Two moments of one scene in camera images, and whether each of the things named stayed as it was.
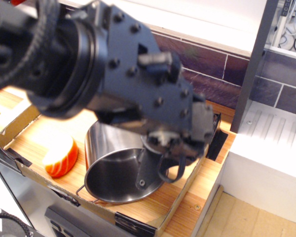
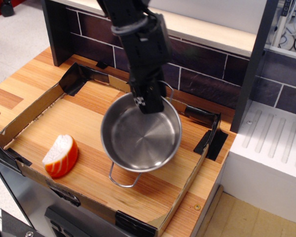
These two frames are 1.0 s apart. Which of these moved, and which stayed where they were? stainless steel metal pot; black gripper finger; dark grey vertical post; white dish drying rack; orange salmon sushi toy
Moved: stainless steel metal pot; black gripper finger
Stayed: dark grey vertical post; white dish drying rack; orange salmon sushi toy
